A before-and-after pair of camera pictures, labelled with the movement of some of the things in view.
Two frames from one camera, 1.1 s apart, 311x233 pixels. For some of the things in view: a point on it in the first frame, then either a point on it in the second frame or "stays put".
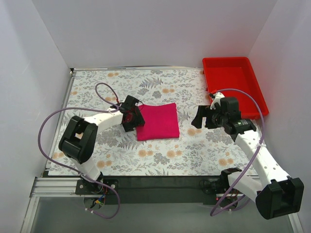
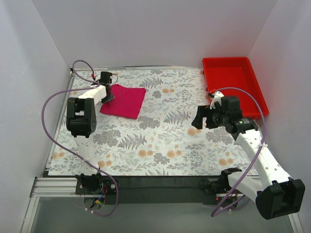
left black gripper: x=135 y=118 → x=108 y=97
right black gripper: x=207 y=117 stays put
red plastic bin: x=235 y=73 stays put
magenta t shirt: x=161 y=122 → x=126 y=103
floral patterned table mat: x=202 y=151 stays put
